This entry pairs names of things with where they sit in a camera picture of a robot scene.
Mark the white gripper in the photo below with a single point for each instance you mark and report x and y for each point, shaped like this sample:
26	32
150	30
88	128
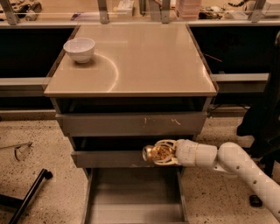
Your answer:
185	152

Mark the crushed orange can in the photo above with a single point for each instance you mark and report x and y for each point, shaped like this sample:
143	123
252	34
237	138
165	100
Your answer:
150	154

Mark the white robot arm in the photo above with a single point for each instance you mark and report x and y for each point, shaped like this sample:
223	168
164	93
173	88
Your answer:
230	157

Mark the grey drawer cabinet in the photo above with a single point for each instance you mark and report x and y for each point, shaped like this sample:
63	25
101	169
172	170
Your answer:
134	61

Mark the grey bottom drawer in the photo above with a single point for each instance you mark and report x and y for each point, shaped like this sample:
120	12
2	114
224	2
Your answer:
135	196

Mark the grey drawer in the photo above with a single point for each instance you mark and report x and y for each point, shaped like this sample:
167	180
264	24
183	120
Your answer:
135	196
131	117
112	151

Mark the grey middle drawer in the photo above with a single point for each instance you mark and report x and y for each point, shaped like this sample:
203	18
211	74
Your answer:
112	151

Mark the grey top drawer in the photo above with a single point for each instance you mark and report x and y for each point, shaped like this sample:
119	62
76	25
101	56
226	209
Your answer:
131	117

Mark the black office chair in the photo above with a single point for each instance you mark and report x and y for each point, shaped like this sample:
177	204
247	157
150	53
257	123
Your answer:
262	121

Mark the white ceramic bowl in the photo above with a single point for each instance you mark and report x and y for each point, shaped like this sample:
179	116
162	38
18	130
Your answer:
80	50

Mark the pink stacked boxes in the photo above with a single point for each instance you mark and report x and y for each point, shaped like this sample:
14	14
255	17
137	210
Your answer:
187	9

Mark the black chair leg left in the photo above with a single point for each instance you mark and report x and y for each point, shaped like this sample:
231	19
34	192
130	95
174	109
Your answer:
19	205

